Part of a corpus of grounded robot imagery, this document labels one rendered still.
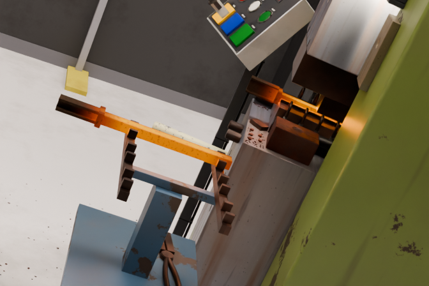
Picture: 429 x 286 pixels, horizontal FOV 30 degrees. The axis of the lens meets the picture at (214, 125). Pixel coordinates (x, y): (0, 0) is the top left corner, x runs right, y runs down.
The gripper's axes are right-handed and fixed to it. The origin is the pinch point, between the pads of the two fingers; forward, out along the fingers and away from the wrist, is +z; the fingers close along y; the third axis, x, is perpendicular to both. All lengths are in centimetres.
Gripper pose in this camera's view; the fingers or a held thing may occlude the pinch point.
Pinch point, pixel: (219, 7)
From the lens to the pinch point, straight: 254.6
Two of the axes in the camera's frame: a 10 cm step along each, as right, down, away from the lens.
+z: 5.7, 6.2, 5.4
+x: 7.7, -6.3, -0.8
